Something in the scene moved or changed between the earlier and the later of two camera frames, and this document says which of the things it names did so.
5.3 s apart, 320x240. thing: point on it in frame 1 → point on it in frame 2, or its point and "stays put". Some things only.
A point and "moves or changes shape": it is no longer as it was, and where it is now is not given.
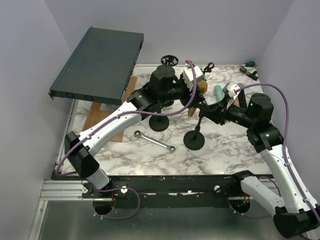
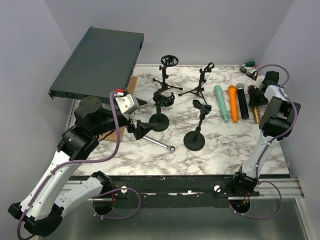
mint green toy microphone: [218, 93] stays put
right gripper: [222, 113] → [253, 96]
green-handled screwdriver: [250, 64] stays put
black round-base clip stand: [194, 140] stays put
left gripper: [189, 97] → [133, 127]
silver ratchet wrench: [138, 133] stays put
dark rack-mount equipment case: [100, 67] stays put
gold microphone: [203, 86] moves or changes shape
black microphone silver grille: [241, 96] stays put
